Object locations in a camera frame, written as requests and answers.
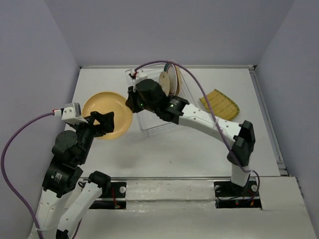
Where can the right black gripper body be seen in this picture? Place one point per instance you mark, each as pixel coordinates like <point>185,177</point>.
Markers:
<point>137,103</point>

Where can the yellow bamboo-pattern rectangular plate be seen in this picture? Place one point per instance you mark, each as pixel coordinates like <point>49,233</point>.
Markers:
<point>222,106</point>

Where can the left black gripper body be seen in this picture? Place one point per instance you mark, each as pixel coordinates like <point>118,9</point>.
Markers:
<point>88,134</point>

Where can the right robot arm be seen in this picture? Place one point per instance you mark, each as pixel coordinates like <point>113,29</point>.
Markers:
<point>239,138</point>

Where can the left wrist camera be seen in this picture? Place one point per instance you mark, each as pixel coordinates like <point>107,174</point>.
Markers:
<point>71,114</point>

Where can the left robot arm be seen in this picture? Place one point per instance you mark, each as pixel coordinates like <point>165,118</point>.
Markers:
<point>70,150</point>

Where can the white wire dish rack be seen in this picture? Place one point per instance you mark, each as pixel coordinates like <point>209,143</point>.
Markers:
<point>149,122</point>

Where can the small cream plate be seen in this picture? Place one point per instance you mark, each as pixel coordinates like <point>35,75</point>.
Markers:
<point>164,82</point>

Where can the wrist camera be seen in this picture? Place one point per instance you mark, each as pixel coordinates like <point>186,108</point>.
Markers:
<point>71,114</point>
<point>134,77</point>

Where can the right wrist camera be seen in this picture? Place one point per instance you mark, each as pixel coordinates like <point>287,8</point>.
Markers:
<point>134,77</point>

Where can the beige plate with leaf design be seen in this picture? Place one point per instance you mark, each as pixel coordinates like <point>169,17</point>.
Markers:
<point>179,79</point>

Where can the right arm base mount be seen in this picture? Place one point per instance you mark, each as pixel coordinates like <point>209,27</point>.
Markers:
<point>232,196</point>

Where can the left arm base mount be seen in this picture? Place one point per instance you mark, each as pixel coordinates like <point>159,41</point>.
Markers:
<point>114,199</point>

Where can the white plate with green rim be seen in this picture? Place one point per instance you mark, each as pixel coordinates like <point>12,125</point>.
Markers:
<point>172,76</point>

